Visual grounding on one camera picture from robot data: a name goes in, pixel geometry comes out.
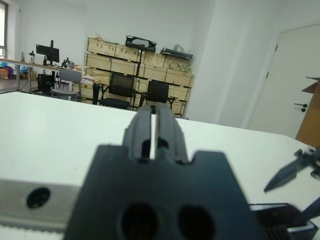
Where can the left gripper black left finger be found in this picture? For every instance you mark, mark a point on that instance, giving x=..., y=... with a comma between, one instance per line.
x=136, y=130

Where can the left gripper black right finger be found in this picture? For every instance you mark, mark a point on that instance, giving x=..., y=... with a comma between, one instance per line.
x=170, y=132

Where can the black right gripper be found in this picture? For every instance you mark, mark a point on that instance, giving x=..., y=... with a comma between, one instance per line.
x=315, y=160

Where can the black box lid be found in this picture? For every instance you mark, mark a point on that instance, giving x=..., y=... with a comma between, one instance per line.
x=275, y=217

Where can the brown cardboard box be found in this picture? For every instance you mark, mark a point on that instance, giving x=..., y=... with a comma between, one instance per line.
x=311, y=120

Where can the wooden shipping crate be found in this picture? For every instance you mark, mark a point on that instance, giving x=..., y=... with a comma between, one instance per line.
x=97, y=62
x=101, y=47
x=178, y=65
x=127, y=52
x=123, y=65
x=180, y=92
x=155, y=72
x=155, y=60
x=178, y=77

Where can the black padded office chair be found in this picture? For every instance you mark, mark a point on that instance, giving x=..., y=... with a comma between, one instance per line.
x=157, y=91

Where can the black mesh office chair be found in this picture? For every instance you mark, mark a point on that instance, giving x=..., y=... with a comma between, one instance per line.
x=121, y=83

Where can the flat black case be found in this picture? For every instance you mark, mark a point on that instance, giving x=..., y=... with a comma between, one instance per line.
x=175, y=52

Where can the grey plastic chair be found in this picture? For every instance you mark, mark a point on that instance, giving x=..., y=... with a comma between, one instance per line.
x=70, y=76

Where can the black computer tower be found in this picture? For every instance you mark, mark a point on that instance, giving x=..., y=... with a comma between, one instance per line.
x=45, y=82

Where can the black computer monitor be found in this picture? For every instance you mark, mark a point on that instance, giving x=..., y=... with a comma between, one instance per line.
x=47, y=51

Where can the white door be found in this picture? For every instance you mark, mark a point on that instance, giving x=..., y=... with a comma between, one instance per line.
x=290, y=75

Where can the long wooden desk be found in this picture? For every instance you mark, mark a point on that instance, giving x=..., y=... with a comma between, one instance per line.
x=25, y=62

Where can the window frame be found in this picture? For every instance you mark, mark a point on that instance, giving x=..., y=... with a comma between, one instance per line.
x=2, y=50

